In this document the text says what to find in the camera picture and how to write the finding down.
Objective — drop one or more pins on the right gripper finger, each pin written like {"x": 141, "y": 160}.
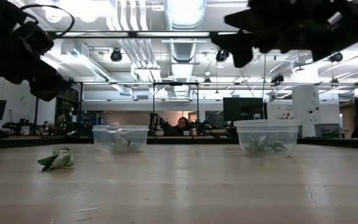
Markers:
{"x": 244, "y": 20}
{"x": 238, "y": 43}

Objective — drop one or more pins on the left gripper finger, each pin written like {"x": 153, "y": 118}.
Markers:
{"x": 50, "y": 87}
{"x": 19, "y": 70}

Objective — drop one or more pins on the black hanging spotlight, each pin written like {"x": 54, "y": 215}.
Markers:
{"x": 221, "y": 56}
{"x": 116, "y": 55}
{"x": 336, "y": 57}
{"x": 277, "y": 79}

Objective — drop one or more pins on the white pillar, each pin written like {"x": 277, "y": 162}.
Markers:
{"x": 304, "y": 99}

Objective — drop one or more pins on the rectangular clear plastic bin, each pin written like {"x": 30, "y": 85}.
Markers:
{"x": 104, "y": 138}

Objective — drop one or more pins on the person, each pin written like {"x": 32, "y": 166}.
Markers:
{"x": 182, "y": 123}

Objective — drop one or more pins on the overhead LED light bar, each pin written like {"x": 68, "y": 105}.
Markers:
{"x": 132, "y": 35}

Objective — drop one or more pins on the round clear plastic bin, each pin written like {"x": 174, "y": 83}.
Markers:
{"x": 291, "y": 137}

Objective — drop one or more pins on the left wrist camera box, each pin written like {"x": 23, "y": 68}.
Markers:
{"x": 37, "y": 39}

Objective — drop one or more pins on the silver ventilation duct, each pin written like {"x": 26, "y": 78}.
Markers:
{"x": 183, "y": 18}

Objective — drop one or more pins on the black background rig frame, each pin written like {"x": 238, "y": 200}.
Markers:
{"x": 176, "y": 84}

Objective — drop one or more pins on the black aluminium table frame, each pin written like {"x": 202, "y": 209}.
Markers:
{"x": 197, "y": 141}

